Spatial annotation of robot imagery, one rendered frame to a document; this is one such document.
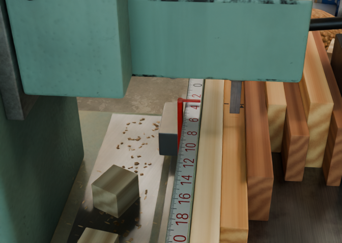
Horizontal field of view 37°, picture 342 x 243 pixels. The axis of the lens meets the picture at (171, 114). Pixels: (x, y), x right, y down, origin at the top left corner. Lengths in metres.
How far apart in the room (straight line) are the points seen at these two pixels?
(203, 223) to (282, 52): 0.14
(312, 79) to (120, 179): 0.23
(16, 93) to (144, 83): 2.04
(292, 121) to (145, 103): 1.83
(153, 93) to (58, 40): 1.98
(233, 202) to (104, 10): 0.17
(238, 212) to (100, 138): 0.35
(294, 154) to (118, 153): 0.28
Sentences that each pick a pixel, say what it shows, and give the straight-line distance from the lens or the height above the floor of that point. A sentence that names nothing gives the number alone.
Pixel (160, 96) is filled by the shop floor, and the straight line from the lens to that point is 2.32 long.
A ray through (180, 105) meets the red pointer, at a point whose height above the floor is 0.96.
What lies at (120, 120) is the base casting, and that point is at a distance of 0.72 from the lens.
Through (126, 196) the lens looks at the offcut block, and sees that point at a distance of 0.57.
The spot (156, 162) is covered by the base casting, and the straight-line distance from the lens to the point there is 0.64.
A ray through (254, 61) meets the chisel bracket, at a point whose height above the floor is 1.02.
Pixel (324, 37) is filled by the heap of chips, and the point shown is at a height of 0.91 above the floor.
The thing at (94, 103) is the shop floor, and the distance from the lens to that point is 2.29.
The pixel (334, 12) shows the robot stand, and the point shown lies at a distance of 1.32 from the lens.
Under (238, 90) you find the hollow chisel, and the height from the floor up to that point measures 0.97.
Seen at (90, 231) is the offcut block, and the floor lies 0.84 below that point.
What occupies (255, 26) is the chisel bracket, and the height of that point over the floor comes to 1.05.
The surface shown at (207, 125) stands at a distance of 0.44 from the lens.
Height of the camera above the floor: 1.20
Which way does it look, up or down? 33 degrees down
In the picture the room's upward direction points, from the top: 1 degrees counter-clockwise
